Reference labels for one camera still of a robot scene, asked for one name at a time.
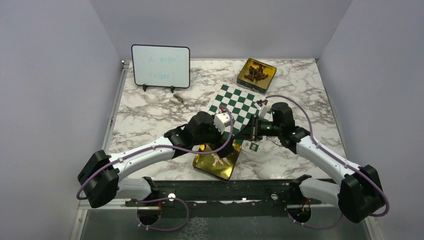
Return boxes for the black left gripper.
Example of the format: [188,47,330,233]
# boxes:
[193,115,236,158]

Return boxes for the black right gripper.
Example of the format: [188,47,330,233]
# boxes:
[234,113,283,141]

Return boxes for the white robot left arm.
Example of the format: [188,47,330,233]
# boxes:
[76,106,235,208]

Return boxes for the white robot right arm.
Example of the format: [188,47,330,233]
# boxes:
[234,102,387,223]

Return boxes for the green white chess board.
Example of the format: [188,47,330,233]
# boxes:
[201,84,265,156]

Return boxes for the gold tin white pieces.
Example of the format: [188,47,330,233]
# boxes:
[192,143,242,183]

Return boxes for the gold tin dark pieces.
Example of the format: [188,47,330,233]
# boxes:
[236,58,277,95]

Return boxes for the pile of dark chess pieces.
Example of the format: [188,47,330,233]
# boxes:
[244,65,269,81]

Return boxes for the small tan clip object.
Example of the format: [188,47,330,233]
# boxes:
[170,94,184,105]

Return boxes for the small whiteboard on stand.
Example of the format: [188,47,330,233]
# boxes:
[131,44,191,92]

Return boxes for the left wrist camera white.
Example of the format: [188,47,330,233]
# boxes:
[213,112,231,134]

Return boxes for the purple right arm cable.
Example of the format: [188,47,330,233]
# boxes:
[263,95,391,230]

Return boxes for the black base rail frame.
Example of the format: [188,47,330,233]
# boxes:
[102,179,321,222]

